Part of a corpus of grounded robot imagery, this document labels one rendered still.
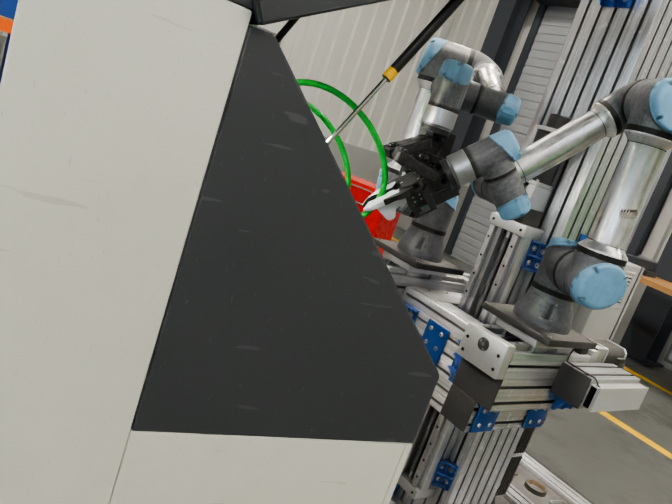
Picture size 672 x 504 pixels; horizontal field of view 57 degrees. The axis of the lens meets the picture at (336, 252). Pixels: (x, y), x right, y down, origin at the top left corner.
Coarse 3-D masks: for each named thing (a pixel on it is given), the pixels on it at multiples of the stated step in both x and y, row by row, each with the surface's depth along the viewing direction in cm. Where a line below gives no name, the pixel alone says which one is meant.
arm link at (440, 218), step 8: (448, 200) 191; (456, 200) 193; (424, 208) 192; (440, 208) 192; (448, 208) 192; (424, 216) 193; (432, 216) 192; (440, 216) 192; (448, 216) 194; (424, 224) 194; (432, 224) 193; (440, 224) 193; (448, 224) 196
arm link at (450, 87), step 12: (444, 60) 142; (456, 60) 140; (444, 72) 141; (456, 72) 139; (468, 72) 140; (444, 84) 140; (456, 84) 140; (468, 84) 141; (432, 96) 143; (444, 96) 141; (456, 96) 141; (444, 108) 141; (456, 108) 142
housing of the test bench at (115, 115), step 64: (64, 0) 77; (128, 0) 80; (192, 0) 83; (64, 64) 79; (128, 64) 82; (192, 64) 85; (0, 128) 78; (64, 128) 81; (128, 128) 85; (192, 128) 88; (0, 192) 81; (64, 192) 84; (128, 192) 88; (192, 192) 91; (0, 256) 83; (64, 256) 87; (128, 256) 91; (0, 320) 86; (64, 320) 90; (128, 320) 94; (0, 384) 89; (64, 384) 93; (128, 384) 98; (0, 448) 92; (64, 448) 97
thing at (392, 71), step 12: (456, 0) 101; (444, 12) 101; (432, 24) 101; (420, 36) 101; (408, 48) 101; (420, 48) 101; (396, 60) 101; (408, 60) 101; (384, 72) 101; (396, 72) 101; (372, 96) 102; (360, 108) 102; (348, 120) 102; (336, 132) 102
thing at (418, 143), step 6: (408, 138) 145; (414, 138) 145; (420, 138) 144; (426, 138) 144; (390, 144) 142; (396, 144) 142; (402, 144) 142; (408, 144) 142; (414, 144) 142; (420, 144) 143; (426, 144) 143; (384, 150) 143; (390, 150) 140; (408, 150) 142; (414, 150) 143; (420, 150) 143; (390, 156) 141
